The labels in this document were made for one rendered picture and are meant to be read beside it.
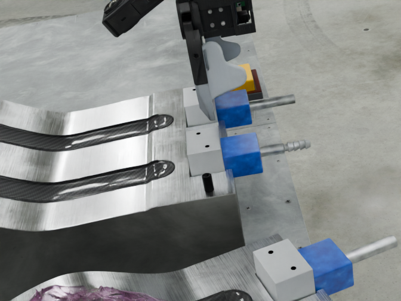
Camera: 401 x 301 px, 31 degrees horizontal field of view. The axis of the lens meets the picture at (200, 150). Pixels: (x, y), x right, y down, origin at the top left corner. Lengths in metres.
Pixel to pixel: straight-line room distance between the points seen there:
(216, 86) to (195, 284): 0.24
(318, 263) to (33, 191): 0.34
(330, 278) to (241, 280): 0.08
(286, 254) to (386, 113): 2.00
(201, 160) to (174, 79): 0.45
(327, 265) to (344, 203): 1.54
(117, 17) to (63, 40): 0.67
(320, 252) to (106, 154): 0.30
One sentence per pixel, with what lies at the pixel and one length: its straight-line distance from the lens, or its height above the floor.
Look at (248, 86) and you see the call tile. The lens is 1.08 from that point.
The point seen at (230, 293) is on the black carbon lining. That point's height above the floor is 0.85.
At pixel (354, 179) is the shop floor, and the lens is 2.31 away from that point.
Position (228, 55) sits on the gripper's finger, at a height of 0.94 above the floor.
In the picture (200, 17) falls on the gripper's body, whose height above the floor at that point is 1.02.
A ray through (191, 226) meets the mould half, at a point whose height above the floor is 0.86.
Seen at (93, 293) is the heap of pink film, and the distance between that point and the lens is 0.64.
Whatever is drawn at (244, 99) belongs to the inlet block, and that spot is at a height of 0.90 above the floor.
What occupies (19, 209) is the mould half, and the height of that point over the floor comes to 0.89.
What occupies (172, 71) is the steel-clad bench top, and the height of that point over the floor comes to 0.80.
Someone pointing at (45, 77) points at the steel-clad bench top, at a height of 0.80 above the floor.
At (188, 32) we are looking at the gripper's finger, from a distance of 0.80.
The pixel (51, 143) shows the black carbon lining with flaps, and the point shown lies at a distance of 0.93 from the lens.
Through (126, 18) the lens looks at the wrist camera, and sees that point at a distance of 0.81.
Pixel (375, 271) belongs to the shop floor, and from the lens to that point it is 1.97.
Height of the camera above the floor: 1.31
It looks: 31 degrees down
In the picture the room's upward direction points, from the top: 11 degrees counter-clockwise
